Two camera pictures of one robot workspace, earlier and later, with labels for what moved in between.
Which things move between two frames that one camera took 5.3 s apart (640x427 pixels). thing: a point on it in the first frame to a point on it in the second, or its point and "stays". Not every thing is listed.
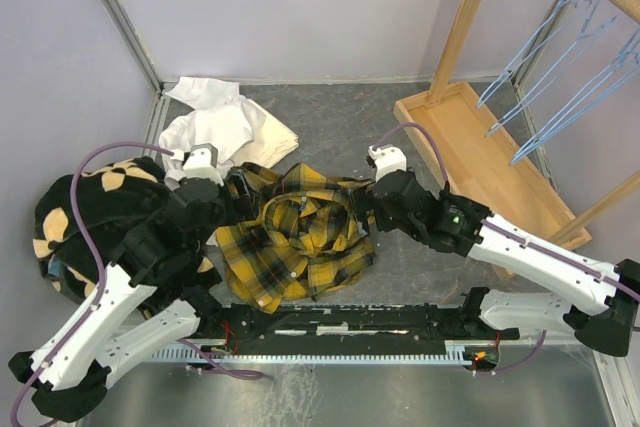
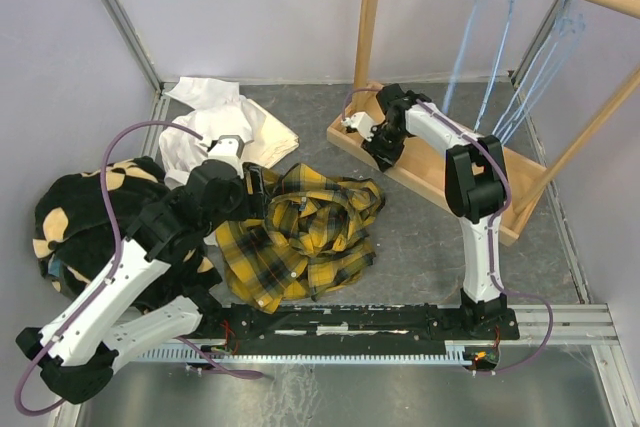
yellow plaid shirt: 304,236 stays
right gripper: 363,200 to 384,159
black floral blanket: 130,212 stays
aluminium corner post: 117,11 stays
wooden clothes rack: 476,155 to 356,134
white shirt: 244,130 stays
